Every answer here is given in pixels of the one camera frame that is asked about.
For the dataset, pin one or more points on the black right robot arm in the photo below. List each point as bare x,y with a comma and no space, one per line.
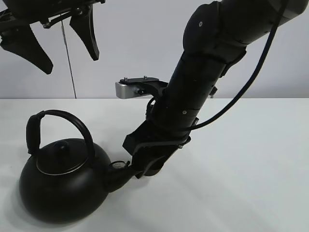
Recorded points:
215,38

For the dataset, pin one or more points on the black round tea kettle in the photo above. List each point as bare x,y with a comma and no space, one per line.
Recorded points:
68,179

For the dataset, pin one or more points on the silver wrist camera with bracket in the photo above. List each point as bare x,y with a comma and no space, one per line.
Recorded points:
128,88

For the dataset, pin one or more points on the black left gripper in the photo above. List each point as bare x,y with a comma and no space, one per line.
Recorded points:
19,39

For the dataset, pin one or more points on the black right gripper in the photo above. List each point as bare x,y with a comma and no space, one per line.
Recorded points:
150,147

